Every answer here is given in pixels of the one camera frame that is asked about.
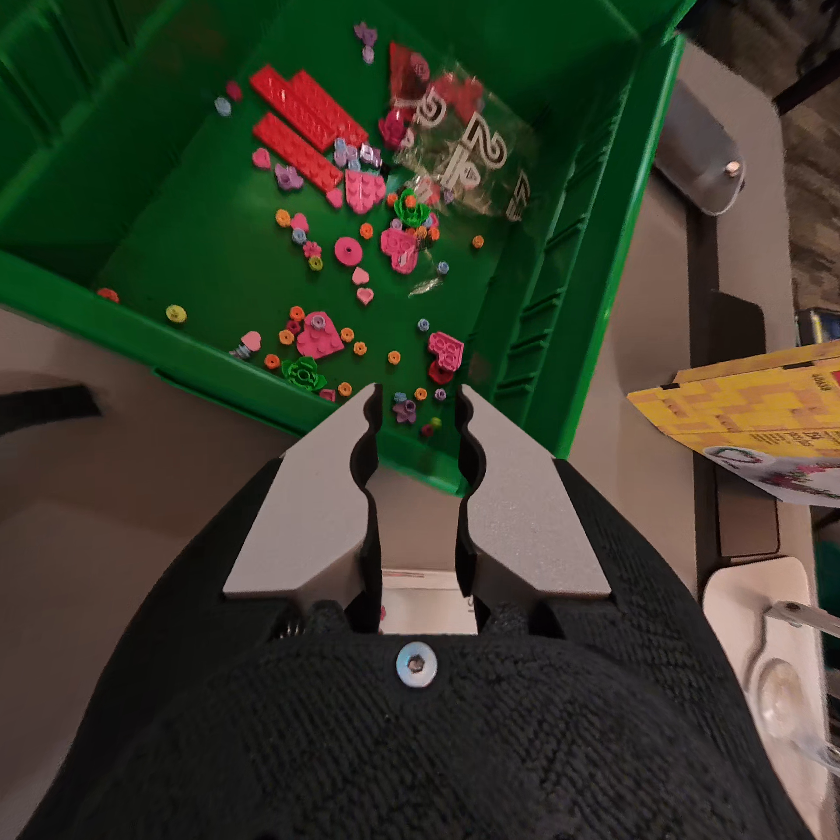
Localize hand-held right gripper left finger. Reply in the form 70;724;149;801
223;382;385;635

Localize clear plastic bag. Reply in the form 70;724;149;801
386;58;536;223

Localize green lego leaf piece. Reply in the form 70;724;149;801
281;357;328;393
393;189;430;228

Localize lego set box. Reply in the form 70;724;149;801
626;340;840;508

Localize long red lego plate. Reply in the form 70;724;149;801
252;112;344;193
248;64;330;152
290;70;369;148

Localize white desk lamp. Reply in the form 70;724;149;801
701;556;840;775

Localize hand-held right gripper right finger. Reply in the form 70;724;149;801
453;384;613;632

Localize pink heart lego plate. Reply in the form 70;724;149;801
345;168;387;215
427;332;465;372
296;311;344;360
380;227;420;274

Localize black strap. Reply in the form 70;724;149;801
0;385;103;435

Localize green plastic bin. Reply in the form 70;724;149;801
0;0;698;497

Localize small lego pieces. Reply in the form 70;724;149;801
96;21;488;439

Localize black flat device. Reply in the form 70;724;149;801
693;291;784;559

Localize grey metal bracket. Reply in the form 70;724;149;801
655;78;748;217

